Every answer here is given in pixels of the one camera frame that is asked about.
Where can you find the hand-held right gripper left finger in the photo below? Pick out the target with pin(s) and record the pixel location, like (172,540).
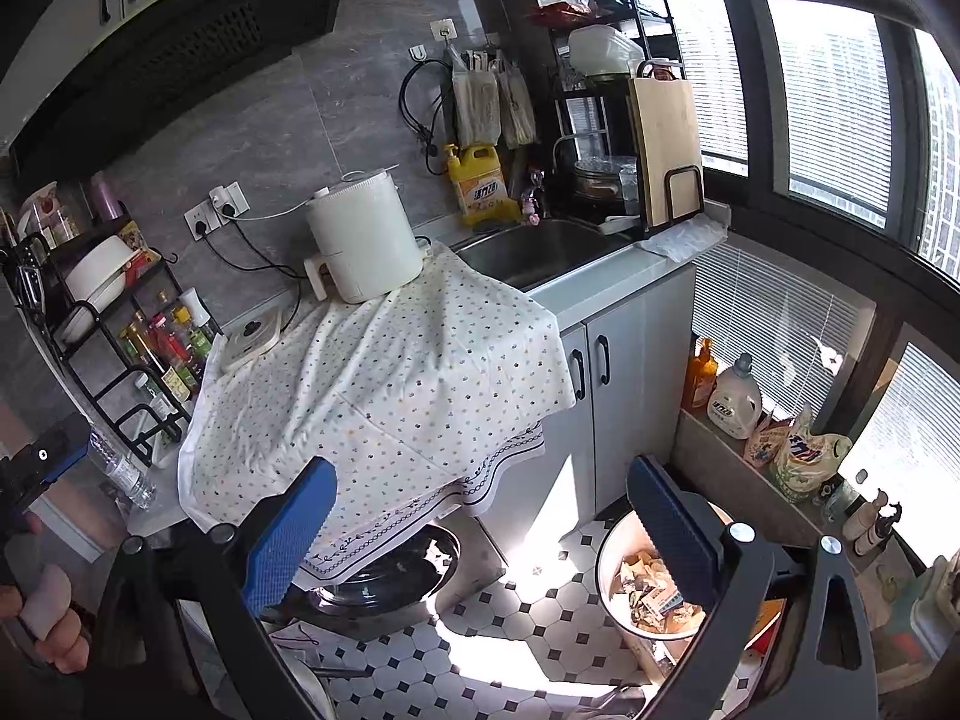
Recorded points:
(289,540)

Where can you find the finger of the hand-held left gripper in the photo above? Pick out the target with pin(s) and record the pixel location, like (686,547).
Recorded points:
(52,446)

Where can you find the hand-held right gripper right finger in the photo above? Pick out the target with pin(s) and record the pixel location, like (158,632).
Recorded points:
(667,525)

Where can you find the brown paper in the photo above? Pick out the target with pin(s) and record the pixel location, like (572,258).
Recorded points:
(637,566)

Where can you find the white trash bin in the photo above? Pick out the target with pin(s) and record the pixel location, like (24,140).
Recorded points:
(619,547)

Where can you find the person's left hand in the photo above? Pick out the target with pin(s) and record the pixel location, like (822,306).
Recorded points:
(64,641)

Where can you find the black spice rack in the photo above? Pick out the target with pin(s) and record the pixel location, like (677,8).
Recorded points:
(112,397)

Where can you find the washing machine door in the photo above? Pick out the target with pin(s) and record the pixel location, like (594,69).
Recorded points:
(382,577)

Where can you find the white plate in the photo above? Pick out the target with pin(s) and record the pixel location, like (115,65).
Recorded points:
(75,326)

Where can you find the small pink bag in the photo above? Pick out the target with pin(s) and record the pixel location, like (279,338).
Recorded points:
(765,439)

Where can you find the cardboard box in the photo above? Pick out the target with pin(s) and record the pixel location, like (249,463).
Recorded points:
(765,619)

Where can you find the white laundry detergent bottle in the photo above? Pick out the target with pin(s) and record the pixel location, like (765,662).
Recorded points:
(735,401)

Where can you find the orange bottle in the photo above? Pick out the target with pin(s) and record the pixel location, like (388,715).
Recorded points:
(701,382)

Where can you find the row of condiment bottles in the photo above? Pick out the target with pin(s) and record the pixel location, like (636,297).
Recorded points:
(169,345)

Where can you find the green detergent refill bag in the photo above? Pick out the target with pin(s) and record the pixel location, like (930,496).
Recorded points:
(810,461)

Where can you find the floral white tablecloth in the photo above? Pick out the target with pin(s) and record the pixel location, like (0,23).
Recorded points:
(390,390)

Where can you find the white bowl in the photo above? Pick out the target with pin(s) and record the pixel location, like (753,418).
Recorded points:
(97,266)

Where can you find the white pump bottle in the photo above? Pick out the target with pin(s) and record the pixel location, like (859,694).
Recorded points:
(862,517)
(885,532)

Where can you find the small beige board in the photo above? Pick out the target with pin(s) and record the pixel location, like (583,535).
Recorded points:
(251,337)

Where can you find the snack packets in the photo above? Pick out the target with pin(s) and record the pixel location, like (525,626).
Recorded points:
(142,244)

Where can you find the clear jar with red label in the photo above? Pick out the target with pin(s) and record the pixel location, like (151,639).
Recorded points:
(49,217)

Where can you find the pink cup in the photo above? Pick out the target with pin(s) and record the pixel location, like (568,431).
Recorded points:
(105,199)

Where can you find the white dish cloth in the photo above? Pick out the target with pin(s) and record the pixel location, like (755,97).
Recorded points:
(679,240)

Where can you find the white plug adapter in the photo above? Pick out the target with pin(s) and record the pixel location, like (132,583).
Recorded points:
(221,199)

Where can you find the stainless steel sink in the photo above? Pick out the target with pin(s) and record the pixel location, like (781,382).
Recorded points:
(540,247)

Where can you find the white cylindrical air fryer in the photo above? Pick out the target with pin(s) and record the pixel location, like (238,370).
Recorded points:
(360,236)

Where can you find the metal pot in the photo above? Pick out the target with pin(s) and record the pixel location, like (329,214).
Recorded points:
(596,184)

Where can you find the small pink toy figure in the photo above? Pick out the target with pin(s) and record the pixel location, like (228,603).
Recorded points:
(534,199)

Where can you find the wooden cutting board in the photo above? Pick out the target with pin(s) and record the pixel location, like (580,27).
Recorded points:
(664,142)

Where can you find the yellow dish soap bottle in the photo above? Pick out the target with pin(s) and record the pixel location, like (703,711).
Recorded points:
(480,191)

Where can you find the black range hood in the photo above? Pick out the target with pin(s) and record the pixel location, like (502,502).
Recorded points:
(187,37)

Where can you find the black dish rack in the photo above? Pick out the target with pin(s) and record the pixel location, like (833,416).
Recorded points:
(600,90)

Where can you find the hanging plastic utensil bag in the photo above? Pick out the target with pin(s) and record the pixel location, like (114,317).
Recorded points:
(519,109)
(476,109)

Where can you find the white upper cabinet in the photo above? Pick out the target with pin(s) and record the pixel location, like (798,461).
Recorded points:
(75,0)

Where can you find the white food containers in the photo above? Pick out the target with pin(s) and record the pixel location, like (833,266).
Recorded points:
(604,51)

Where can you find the red tray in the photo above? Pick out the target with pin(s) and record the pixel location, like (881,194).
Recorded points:
(559,13)

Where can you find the white wall socket panel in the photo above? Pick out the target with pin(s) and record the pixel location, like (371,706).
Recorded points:
(240,195)

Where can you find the black window frame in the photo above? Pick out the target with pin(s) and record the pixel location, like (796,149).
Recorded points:
(757,127)

